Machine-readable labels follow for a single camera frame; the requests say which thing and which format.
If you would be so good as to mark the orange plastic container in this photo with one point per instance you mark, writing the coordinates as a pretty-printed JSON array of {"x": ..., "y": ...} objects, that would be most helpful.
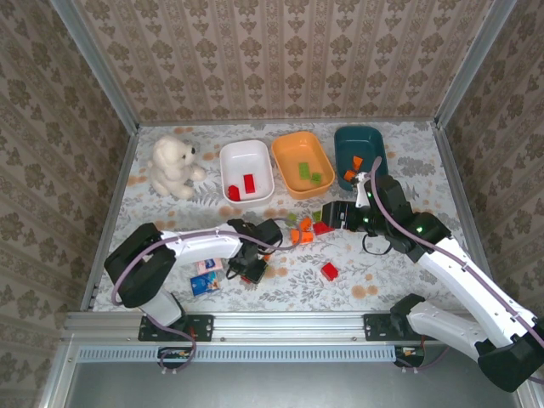
[{"x": 289, "y": 149}]

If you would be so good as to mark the long red lego brick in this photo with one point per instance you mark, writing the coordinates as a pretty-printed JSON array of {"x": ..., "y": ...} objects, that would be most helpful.
[{"x": 249, "y": 184}]

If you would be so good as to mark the pink tissue pack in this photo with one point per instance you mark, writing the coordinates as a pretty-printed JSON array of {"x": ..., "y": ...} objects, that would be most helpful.
[{"x": 210, "y": 266}]

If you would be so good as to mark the orange sloped lego brick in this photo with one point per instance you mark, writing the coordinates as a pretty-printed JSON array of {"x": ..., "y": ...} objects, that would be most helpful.
[{"x": 306, "y": 224}]

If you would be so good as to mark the pink and blue card box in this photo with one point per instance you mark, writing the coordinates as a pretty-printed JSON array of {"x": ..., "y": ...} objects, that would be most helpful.
[{"x": 205, "y": 284}]

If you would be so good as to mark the aluminium frame post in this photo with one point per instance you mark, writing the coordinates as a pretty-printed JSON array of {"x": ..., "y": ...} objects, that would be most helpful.
[
  {"x": 91, "y": 55},
  {"x": 477, "y": 55}
]

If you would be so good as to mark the white plastic container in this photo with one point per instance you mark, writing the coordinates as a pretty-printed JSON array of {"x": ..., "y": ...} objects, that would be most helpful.
[{"x": 255, "y": 157}]

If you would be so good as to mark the aluminium back frame rail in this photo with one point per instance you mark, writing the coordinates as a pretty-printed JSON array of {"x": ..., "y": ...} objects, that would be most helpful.
[{"x": 204, "y": 122}]

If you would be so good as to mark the white teddy bear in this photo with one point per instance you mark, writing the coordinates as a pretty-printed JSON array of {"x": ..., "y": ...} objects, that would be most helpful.
[{"x": 170, "y": 163}]

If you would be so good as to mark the floral patterned tablecloth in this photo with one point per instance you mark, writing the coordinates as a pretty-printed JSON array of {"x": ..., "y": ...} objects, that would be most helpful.
[{"x": 297, "y": 297}]

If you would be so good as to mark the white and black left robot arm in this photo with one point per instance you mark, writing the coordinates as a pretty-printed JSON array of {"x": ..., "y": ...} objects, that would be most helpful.
[{"x": 204, "y": 246}]

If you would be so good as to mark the small green lego brick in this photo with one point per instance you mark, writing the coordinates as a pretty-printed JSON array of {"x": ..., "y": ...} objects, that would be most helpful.
[
  {"x": 315, "y": 178},
  {"x": 317, "y": 215},
  {"x": 291, "y": 219}
]

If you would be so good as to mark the aluminium front frame rail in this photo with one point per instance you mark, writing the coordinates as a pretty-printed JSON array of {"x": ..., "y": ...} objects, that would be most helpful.
[{"x": 289, "y": 325}]

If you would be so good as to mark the orange wedge lego brick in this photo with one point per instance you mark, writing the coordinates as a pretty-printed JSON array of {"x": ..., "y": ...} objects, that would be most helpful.
[{"x": 358, "y": 162}]

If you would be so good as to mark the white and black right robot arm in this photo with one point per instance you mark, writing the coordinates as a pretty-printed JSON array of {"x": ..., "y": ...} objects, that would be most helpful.
[{"x": 467, "y": 289}]

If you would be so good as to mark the small orange lego brick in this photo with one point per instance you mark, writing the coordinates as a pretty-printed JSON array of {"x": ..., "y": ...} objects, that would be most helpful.
[{"x": 349, "y": 174}]

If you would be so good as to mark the aluminium side frame rail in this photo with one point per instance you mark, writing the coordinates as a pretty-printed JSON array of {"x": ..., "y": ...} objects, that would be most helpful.
[
  {"x": 113, "y": 212},
  {"x": 454, "y": 170}
]

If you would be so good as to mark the wide red lego brick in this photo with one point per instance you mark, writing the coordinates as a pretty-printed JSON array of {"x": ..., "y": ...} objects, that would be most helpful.
[{"x": 321, "y": 229}]

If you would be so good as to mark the small red lego brick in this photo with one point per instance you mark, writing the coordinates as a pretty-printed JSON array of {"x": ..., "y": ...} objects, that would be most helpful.
[{"x": 329, "y": 272}]

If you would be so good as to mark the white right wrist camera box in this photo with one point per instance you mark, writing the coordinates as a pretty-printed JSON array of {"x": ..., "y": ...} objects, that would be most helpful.
[{"x": 361, "y": 197}]

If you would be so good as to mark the teal plastic container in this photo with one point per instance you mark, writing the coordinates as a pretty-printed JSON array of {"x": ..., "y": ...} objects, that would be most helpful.
[{"x": 361, "y": 140}]

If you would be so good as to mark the grey metal sheet panel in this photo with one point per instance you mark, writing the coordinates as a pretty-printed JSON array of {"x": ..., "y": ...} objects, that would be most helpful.
[{"x": 276, "y": 387}]

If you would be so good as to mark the long green lego brick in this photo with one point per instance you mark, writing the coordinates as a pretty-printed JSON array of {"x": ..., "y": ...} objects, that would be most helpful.
[{"x": 304, "y": 170}]

